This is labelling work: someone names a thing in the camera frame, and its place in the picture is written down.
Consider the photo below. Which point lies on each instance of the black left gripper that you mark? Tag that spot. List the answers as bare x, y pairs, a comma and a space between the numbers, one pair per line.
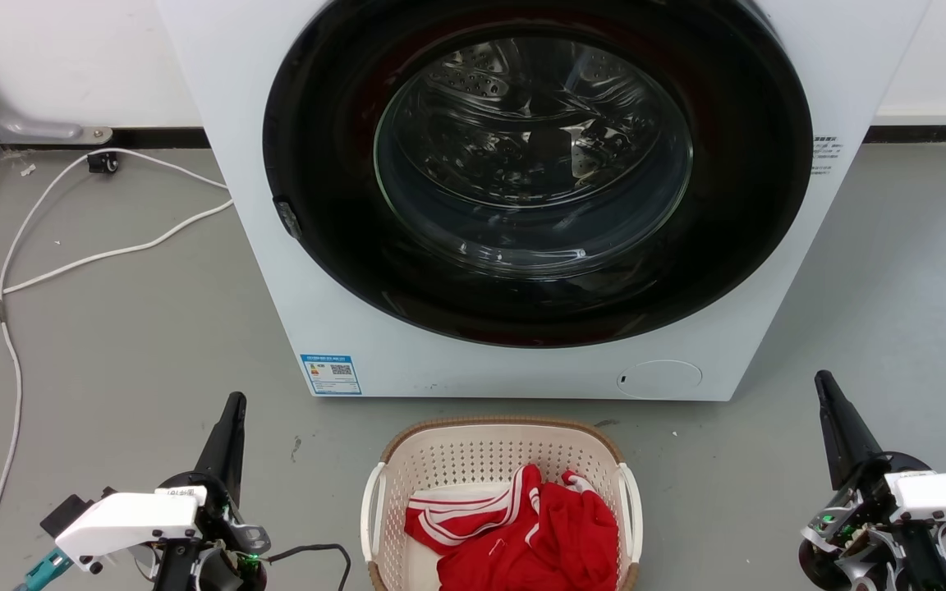
227, 538

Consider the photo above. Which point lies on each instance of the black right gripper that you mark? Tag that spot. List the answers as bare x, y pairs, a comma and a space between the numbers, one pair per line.
859, 525

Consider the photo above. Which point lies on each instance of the cream perforated laundry basket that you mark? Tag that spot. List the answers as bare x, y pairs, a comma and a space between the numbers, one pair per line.
481, 447

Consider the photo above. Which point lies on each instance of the blue energy label sticker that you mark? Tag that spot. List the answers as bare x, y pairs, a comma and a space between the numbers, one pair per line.
330, 374

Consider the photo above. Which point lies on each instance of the round white filter cover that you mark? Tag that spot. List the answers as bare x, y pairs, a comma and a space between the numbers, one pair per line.
658, 379

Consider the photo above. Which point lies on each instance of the black round washer door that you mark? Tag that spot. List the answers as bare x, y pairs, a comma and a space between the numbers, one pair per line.
333, 246

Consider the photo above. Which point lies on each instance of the red garment with white stripes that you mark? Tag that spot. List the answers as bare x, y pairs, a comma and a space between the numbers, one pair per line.
547, 542

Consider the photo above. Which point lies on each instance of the small black floor plug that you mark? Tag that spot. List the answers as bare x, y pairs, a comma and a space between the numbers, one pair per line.
102, 162

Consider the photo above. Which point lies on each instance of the white front-load washing machine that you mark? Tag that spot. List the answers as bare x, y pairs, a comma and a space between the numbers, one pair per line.
227, 98

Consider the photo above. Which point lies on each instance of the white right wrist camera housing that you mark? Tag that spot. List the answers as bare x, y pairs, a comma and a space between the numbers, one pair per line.
945, 492

